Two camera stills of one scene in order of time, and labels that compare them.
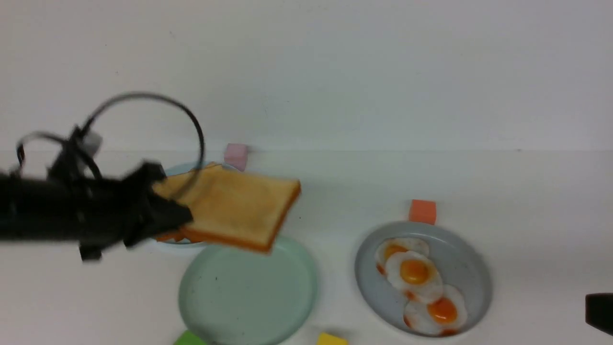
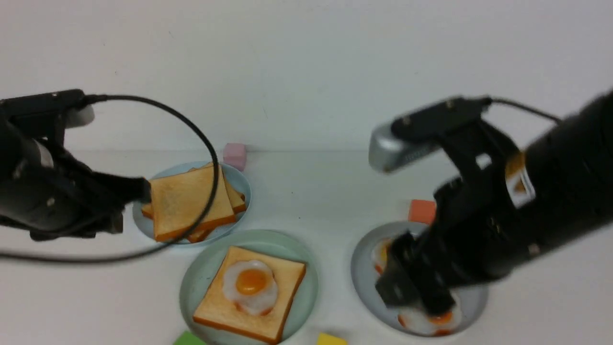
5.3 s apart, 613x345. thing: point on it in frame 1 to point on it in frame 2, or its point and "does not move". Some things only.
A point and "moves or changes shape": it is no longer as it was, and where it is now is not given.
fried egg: x=416 y=274 moves or changes shape
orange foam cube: x=423 y=211 does not move
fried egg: x=443 y=316 does not move
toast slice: x=243 y=210 to x=251 y=293
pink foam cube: x=236 y=155 does not move
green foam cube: x=190 y=338 does not move
